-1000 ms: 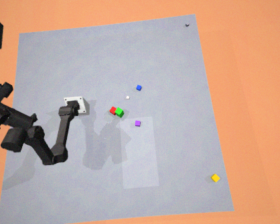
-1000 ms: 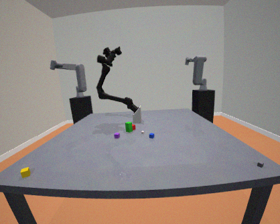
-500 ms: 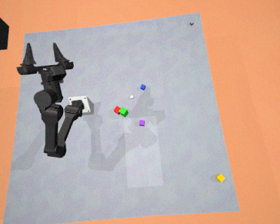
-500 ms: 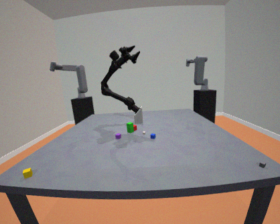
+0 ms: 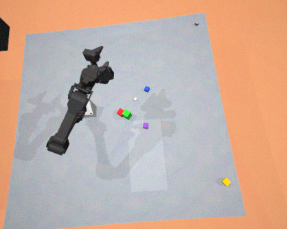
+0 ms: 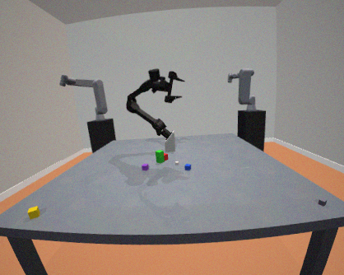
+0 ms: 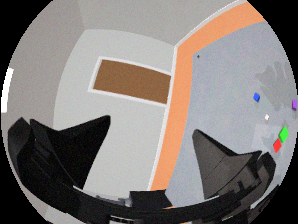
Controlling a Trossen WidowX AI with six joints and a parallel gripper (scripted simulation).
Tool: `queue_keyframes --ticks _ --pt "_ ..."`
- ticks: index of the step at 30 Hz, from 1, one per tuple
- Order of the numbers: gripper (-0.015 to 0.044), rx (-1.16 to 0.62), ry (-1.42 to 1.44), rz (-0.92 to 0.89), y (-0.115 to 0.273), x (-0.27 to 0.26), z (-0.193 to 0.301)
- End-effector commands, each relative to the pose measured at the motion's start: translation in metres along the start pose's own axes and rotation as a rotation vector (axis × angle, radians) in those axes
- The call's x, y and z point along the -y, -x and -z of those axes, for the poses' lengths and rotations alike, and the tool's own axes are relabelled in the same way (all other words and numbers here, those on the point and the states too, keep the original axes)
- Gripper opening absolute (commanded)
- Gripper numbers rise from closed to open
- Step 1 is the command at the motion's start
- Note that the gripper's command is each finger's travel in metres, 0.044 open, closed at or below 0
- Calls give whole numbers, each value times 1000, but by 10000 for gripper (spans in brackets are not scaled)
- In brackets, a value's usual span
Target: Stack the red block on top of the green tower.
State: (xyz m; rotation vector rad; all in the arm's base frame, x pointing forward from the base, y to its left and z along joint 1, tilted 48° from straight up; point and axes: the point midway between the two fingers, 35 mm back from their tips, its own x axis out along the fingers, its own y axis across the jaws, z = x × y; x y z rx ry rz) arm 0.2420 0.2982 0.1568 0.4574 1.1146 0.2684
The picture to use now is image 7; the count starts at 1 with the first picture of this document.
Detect red block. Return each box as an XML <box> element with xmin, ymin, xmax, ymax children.
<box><xmin>273</xmin><ymin>140</ymin><xmax>282</xmax><ymax>153</ymax></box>

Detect small purple block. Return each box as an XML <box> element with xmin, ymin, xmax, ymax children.
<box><xmin>291</xmin><ymin>99</ymin><xmax>297</xmax><ymax>109</ymax></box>

